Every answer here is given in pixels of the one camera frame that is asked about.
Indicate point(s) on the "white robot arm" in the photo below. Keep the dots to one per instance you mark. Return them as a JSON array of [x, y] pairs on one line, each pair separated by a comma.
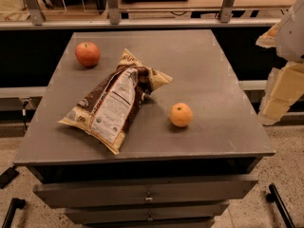
[[285, 86]]

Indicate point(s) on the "black flat floor object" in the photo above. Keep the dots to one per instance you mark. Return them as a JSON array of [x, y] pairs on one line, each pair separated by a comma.
[[8, 176]]

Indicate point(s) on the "grey drawer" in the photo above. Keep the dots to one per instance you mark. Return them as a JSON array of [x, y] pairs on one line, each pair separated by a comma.
[[147, 212], [144, 191]]

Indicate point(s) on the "grey metal drawer cabinet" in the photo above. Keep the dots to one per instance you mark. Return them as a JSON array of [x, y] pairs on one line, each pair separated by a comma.
[[224, 137]]

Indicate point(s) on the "top grey drawer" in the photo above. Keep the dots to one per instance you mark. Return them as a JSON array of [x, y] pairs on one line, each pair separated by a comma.
[[144, 191]]

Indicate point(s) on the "black left base leg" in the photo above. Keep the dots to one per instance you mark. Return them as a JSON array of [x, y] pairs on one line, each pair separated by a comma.
[[13, 206]]

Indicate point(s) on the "orange fruit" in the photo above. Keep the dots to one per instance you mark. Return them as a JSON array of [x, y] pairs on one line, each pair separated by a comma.
[[180, 115]]

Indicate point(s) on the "grey metal railing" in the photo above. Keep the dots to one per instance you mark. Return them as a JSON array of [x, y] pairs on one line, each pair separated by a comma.
[[101, 14]]

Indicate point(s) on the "black right base leg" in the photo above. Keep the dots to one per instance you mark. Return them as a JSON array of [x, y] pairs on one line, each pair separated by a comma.
[[273, 196]]

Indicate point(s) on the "black base leg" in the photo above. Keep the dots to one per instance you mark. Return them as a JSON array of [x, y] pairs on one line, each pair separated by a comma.
[[273, 196], [13, 206]]

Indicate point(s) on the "brown and cream snack bag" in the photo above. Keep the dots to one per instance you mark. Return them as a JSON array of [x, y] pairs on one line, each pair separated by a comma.
[[110, 108]]

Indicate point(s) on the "red apple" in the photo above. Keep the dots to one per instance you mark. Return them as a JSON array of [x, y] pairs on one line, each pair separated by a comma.
[[87, 54]]

